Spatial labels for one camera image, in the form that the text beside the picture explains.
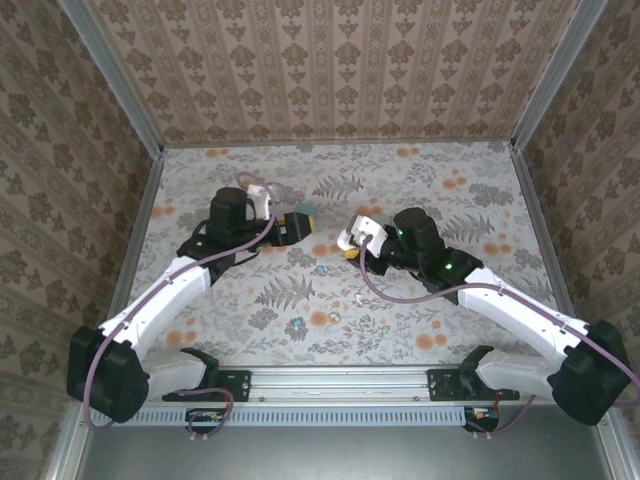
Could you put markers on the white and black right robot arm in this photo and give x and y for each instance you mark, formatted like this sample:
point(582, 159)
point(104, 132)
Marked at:
point(520, 305)

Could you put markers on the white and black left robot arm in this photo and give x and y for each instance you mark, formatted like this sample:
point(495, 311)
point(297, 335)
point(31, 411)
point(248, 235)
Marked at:
point(165, 295)

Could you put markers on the small teal round object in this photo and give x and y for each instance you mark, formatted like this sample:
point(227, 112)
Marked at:
point(305, 208)

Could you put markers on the black electronics box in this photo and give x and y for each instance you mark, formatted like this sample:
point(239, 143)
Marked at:
point(481, 417)
point(205, 416)

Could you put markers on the grey metal panel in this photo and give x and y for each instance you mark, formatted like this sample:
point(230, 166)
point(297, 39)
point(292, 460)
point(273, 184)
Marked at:
point(325, 455)

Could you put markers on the aluminium table side rail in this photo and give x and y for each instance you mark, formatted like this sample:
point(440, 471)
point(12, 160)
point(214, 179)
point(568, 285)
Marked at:
point(540, 225)
point(131, 260)

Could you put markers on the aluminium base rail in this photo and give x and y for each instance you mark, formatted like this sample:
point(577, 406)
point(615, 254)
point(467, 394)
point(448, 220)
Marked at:
point(340, 385)

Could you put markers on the aluminium frame post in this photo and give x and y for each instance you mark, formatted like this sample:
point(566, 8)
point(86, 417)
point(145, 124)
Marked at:
point(556, 75)
point(114, 75)

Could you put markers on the aluminium frame strut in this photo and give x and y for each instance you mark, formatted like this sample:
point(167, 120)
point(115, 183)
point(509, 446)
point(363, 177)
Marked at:
point(65, 450)
point(611, 455)

